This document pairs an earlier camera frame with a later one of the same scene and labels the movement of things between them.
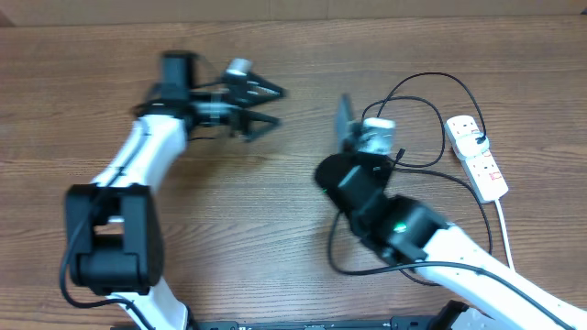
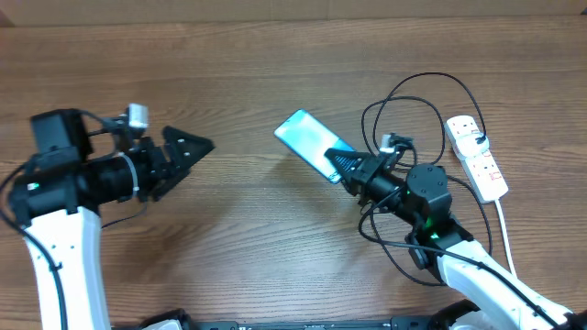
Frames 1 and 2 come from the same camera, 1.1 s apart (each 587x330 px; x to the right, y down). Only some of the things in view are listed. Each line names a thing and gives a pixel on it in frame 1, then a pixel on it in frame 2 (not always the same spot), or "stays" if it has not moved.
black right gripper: (382, 170) stays
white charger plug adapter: (467, 147) stays
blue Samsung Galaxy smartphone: (344, 119) -> (309, 138)
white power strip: (480, 170) stays
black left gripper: (248, 96) -> (178, 156)
